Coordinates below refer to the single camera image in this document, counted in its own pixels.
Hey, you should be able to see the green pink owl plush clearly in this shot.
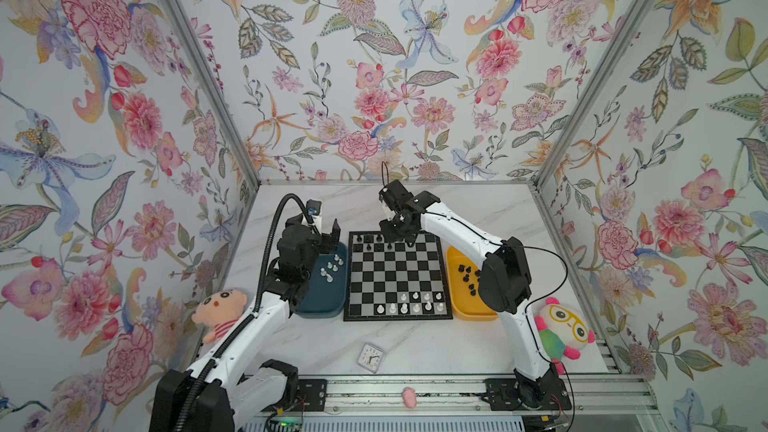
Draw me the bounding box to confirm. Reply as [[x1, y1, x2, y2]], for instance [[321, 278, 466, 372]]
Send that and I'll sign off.
[[534, 297, 596, 375]]

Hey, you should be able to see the teal plastic tray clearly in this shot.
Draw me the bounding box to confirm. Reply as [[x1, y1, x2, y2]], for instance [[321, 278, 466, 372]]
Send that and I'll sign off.
[[295, 243, 349, 319]]

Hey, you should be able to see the black white chess board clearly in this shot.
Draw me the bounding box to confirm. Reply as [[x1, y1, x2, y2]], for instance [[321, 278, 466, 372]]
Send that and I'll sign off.
[[343, 231, 453, 322]]

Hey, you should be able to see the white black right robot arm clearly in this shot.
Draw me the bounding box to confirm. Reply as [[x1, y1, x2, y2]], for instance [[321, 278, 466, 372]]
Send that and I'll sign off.
[[379, 180, 564, 410]]

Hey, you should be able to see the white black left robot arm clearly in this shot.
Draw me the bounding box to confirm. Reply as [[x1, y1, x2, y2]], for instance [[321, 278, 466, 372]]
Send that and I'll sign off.
[[149, 193, 340, 431]]

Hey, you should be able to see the small white square clock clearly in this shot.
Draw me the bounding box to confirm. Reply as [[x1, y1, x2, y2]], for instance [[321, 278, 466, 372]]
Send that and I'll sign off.
[[357, 343, 385, 374]]

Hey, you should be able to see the small pink toy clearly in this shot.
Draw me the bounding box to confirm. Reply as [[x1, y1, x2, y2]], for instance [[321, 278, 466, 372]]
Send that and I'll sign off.
[[401, 387, 418, 409]]

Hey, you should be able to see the yellow plastic tray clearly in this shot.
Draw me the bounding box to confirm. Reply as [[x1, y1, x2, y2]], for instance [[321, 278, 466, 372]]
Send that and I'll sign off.
[[446, 247, 498, 322]]

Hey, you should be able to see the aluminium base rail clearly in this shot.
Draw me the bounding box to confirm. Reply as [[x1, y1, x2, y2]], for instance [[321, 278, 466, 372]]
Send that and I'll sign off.
[[300, 373, 658, 417]]

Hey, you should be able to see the pink faced plush doll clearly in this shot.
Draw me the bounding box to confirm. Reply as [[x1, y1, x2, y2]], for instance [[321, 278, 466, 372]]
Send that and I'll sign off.
[[191, 289, 248, 344]]

